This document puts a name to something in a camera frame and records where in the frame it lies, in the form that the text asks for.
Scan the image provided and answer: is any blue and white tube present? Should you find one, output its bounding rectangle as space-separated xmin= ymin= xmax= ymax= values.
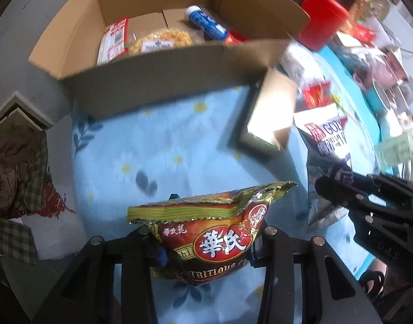
xmin=184 ymin=5 xmax=231 ymax=41

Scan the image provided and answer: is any round woven plate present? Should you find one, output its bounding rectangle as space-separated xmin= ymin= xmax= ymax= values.
xmin=362 ymin=0 xmax=391 ymax=21

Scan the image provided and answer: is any brown plaid cloth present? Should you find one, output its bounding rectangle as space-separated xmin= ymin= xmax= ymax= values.
xmin=0 ymin=128 xmax=77 ymax=267

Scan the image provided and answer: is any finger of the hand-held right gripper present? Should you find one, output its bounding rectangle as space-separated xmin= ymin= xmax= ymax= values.
xmin=348 ymin=202 xmax=413 ymax=244
xmin=315 ymin=174 xmax=413 ymax=210

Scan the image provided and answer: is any pale green packet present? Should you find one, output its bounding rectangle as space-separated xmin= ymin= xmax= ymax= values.
xmin=374 ymin=135 xmax=413 ymax=169

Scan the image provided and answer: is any brown gold noodle snack packet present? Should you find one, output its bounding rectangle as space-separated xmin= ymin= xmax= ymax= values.
xmin=127 ymin=180 xmax=298 ymax=287

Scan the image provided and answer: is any red canister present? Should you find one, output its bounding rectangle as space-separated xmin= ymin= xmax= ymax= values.
xmin=298 ymin=0 xmax=349 ymax=52

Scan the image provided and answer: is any white wooden board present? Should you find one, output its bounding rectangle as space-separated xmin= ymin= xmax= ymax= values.
xmin=0 ymin=91 xmax=58 ymax=132

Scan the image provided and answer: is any purple silver snack bag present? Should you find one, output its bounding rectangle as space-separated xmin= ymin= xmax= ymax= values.
xmin=292 ymin=103 xmax=354 ymax=230

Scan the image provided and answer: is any red and white packet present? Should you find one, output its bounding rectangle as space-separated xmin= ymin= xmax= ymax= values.
xmin=96 ymin=18 xmax=130 ymax=65

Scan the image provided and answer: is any small tan cardboard box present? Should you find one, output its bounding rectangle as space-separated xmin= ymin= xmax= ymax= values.
xmin=232 ymin=67 xmax=299 ymax=157

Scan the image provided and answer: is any teal steel bowl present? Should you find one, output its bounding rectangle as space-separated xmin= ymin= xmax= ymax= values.
xmin=367 ymin=83 xmax=396 ymax=113

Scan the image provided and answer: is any yellow noodle packet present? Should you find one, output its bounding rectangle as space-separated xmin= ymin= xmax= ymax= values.
xmin=127 ymin=29 xmax=194 ymax=56

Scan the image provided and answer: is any red foil packet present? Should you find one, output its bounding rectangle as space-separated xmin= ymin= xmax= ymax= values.
xmin=353 ymin=23 xmax=376 ymax=41

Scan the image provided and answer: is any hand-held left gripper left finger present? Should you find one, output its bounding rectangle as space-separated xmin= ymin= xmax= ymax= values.
xmin=32 ymin=226 xmax=167 ymax=324

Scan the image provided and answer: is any small red snack packet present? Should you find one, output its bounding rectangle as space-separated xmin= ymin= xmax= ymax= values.
xmin=225 ymin=30 xmax=251 ymax=45

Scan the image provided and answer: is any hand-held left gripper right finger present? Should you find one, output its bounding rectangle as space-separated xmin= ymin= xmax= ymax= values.
xmin=250 ymin=226 xmax=383 ymax=324

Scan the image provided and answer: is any blue floral tablecloth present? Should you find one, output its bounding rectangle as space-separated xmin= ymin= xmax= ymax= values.
xmin=69 ymin=44 xmax=386 ymax=324

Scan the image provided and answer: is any brown cardboard box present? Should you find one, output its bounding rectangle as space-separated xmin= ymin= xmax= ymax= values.
xmin=28 ymin=0 xmax=312 ymax=120

